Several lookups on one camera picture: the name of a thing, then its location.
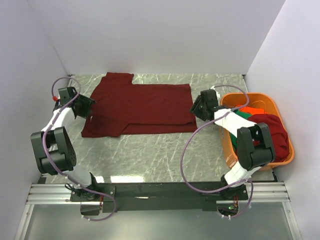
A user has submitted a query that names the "dark red t-shirt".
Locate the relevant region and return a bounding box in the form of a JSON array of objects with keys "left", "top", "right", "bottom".
[{"left": 81, "top": 72, "right": 197, "bottom": 138}]

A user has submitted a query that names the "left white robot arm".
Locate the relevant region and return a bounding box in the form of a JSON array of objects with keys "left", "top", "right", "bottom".
[{"left": 30, "top": 86, "right": 100, "bottom": 201}]

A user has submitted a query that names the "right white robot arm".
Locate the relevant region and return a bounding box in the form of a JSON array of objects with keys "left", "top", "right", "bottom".
[{"left": 180, "top": 88, "right": 276, "bottom": 200}]

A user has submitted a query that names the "green t-shirt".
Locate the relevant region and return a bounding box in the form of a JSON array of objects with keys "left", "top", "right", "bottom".
[{"left": 229, "top": 110, "right": 252, "bottom": 153}]

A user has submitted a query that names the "orange plastic basket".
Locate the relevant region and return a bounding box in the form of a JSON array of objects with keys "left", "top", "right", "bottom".
[{"left": 219, "top": 92, "right": 296, "bottom": 173}]

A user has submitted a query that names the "red t-shirt in basket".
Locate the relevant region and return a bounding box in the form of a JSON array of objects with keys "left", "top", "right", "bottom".
[{"left": 248, "top": 114, "right": 290, "bottom": 163}]

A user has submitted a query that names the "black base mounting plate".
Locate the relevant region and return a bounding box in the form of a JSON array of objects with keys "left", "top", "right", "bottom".
[{"left": 64, "top": 182, "right": 249, "bottom": 216}]

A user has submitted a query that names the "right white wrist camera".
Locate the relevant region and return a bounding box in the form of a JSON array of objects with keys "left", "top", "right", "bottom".
[{"left": 210, "top": 85, "right": 221, "bottom": 99}]

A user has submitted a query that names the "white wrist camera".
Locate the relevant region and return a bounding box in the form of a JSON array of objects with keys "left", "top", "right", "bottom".
[
  {"left": 210, "top": 85, "right": 221, "bottom": 99},
  {"left": 52, "top": 95, "right": 62, "bottom": 110}
]

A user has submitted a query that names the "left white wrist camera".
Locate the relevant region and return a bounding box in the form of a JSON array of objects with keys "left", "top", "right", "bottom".
[{"left": 52, "top": 95, "right": 62, "bottom": 110}]

